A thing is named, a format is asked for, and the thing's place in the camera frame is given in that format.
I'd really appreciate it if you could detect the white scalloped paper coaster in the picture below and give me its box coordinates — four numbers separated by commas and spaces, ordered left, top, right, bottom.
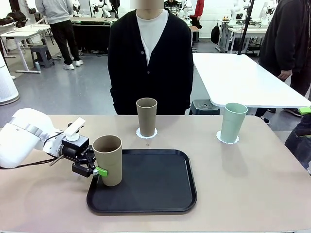
216, 130, 240, 145
135, 127, 159, 139

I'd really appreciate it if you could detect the dark plastic stool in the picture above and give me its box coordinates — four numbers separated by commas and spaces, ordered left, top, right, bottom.
189, 99, 221, 116

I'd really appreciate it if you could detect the whiteboard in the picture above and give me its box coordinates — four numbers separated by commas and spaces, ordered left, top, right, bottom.
24, 0, 41, 13

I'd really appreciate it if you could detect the grey plastic stool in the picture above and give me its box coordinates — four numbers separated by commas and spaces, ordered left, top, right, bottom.
30, 45, 55, 68

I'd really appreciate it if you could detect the person in black jacket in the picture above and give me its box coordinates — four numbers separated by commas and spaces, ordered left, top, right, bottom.
255, 0, 311, 124

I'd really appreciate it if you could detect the person in grey hoodie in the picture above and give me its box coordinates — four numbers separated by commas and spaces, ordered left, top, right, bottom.
35, 0, 84, 71

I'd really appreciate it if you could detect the person in red top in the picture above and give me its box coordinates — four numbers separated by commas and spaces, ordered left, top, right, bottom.
194, 0, 205, 24

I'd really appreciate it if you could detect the person in patterned sweater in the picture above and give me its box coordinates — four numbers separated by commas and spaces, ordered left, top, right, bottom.
164, 0, 182, 14

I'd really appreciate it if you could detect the black pole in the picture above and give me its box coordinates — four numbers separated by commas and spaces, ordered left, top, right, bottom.
239, 0, 255, 56

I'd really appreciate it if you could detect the black backpack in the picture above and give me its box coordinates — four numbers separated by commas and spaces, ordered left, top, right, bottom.
210, 23, 221, 45

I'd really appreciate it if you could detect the pale green cup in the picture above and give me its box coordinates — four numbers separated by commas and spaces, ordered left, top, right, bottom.
224, 102, 248, 144

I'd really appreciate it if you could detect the person in black cardigan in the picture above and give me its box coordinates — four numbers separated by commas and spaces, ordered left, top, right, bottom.
107, 0, 194, 116

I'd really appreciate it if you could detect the black plastic tray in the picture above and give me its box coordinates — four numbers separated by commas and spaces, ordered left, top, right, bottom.
86, 149, 198, 216

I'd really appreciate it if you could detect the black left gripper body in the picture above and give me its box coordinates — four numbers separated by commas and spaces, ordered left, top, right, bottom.
62, 137, 89, 161

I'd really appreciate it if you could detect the black bag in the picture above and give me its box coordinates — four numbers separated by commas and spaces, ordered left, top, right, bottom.
0, 11, 27, 27

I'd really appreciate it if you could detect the large white table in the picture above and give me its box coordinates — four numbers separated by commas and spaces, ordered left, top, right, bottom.
191, 52, 311, 109

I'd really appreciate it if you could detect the person's right forearm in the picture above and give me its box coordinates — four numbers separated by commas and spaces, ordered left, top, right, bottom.
108, 70, 123, 115

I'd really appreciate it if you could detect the black draped table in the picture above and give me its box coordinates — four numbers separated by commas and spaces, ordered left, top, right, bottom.
71, 18, 115, 54

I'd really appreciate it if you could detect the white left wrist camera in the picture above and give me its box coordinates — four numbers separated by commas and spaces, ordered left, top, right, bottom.
63, 117, 86, 142

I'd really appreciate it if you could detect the person's left forearm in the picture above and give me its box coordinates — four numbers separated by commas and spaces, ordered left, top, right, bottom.
181, 70, 194, 110

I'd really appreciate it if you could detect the brown cup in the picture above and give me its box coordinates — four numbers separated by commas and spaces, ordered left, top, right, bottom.
136, 98, 158, 136
92, 135, 123, 187

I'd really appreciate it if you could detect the white desk with equipment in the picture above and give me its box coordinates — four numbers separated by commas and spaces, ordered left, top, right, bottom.
217, 19, 270, 55

